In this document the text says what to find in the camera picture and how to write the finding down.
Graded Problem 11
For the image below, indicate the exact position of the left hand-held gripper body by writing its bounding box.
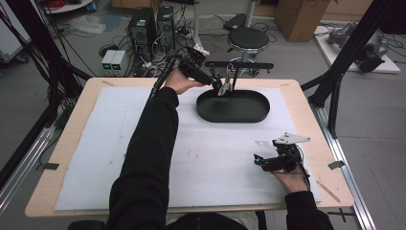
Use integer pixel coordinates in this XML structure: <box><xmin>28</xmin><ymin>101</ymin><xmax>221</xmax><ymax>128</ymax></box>
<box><xmin>176</xmin><ymin>44</ymin><xmax>215</xmax><ymax>86</ymax></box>

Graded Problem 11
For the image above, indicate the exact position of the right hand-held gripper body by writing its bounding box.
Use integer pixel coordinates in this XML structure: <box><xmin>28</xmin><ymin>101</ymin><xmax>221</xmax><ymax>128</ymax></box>
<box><xmin>261</xmin><ymin>131</ymin><xmax>311</xmax><ymax>173</ymax></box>

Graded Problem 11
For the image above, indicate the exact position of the black key rack with tray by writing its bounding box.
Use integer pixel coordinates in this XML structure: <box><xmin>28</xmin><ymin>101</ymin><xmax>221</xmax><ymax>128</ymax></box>
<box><xmin>195</xmin><ymin>60</ymin><xmax>275</xmax><ymax>125</ymax></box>

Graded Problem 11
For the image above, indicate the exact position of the person's left hand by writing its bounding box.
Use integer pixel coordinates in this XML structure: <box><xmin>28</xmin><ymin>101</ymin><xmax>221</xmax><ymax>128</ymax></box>
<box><xmin>163</xmin><ymin>67</ymin><xmax>206</xmax><ymax>96</ymax></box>

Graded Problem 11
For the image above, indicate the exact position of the person's right hand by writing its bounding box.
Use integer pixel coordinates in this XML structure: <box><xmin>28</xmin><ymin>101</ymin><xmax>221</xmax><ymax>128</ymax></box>
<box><xmin>270</xmin><ymin>168</ymin><xmax>310</xmax><ymax>195</ymax></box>

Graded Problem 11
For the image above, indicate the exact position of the black round stool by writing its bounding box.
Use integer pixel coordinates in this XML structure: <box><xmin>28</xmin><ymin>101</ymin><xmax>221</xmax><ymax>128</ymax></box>
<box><xmin>227</xmin><ymin>26</ymin><xmax>270</xmax><ymax>64</ymax></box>

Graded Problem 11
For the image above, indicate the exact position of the black tape piece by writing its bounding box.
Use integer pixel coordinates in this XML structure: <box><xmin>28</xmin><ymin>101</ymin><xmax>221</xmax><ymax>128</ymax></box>
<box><xmin>327</xmin><ymin>160</ymin><xmax>346</xmax><ymax>171</ymax></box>
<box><xmin>35</xmin><ymin>162</ymin><xmax>60</xmax><ymax>172</ymax></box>

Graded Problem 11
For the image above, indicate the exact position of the black computer tower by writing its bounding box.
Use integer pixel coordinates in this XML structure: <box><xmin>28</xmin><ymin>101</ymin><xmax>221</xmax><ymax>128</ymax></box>
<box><xmin>127</xmin><ymin>7</ymin><xmax>158</xmax><ymax>62</ymax></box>
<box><xmin>155</xmin><ymin>5</ymin><xmax>176</xmax><ymax>53</ymax></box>

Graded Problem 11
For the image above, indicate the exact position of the thin wooden stick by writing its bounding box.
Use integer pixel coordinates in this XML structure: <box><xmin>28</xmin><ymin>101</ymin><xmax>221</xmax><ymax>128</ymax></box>
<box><xmin>316</xmin><ymin>180</ymin><xmax>342</xmax><ymax>204</ymax></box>

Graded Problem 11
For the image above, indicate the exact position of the black foot pedal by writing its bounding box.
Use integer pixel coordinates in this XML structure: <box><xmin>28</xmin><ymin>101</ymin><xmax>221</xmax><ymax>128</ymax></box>
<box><xmin>222</xmin><ymin>12</ymin><xmax>249</xmax><ymax>32</ymax></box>

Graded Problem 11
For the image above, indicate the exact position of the grey power supply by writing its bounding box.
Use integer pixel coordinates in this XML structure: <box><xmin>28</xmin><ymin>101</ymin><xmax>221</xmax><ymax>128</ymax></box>
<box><xmin>101</xmin><ymin>49</ymin><xmax>118</xmax><ymax>78</ymax></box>
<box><xmin>110</xmin><ymin>50</ymin><xmax>127</xmax><ymax>78</ymax></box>

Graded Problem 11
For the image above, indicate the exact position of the cardboard box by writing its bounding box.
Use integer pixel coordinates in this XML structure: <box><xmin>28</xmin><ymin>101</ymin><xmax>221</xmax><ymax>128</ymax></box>
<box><xmin>274</xmin><ymin>0</ymin><xmax>331</xmax><ymax>43</ymax></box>

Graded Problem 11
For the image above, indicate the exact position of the clear plastic bag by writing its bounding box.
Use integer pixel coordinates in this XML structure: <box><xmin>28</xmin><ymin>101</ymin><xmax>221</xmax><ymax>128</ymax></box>
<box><xmin>68</xmin><ymin>14</ymin><xmax>106</xmax><ymax>35</ymax></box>

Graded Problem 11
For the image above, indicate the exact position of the white foam mat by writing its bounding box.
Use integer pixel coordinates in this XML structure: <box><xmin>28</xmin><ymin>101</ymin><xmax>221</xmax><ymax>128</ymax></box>
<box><xmin>54</xmin><ymin>85</ymin><xmax>323</xmax><ymax>212</ymax></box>

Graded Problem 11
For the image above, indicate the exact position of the grey robot device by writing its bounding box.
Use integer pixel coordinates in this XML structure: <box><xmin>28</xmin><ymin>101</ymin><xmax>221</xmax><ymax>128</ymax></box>
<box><xmin>327</xmin><ymin>22</ymin><xmax>390</xmax><ymax>74</ymax></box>

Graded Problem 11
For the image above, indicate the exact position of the white floor board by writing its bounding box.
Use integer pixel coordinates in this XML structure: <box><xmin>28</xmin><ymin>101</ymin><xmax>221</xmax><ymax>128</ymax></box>
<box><xmin>313</xmin><ymin>25</ymin><xmax>402</xmax><ymax>75</ymax></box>

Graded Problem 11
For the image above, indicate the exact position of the right hand-held gripper cable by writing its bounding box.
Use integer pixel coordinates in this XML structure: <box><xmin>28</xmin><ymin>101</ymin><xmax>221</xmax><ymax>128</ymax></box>
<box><xmin>294</xmin><ymin>145</ymin><xmax>312</xmax><ymax>192</ymax></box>

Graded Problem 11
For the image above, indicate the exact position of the aluminium rail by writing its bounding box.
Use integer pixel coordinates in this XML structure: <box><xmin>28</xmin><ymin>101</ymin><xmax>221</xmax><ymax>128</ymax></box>
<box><xmin>310</xmin><ymin>103</ymin><xmax>378</xmax><ymax>230</ymax></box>
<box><xmin>0</xmin><ymin>126</ymin><xmax>56</xmax><ymax>214</ymax></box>

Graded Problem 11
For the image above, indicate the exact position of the black metal frame post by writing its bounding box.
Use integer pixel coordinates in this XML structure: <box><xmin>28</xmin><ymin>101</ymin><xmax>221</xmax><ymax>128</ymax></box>
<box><xmin>0</xmin><ymin>0</ymin><xmax>94</xmax><ymax>190</ymax></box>
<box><xmin>300</xmin><ymin>0</ymin><xmax>397</xmax><ymax>139</ymax></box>

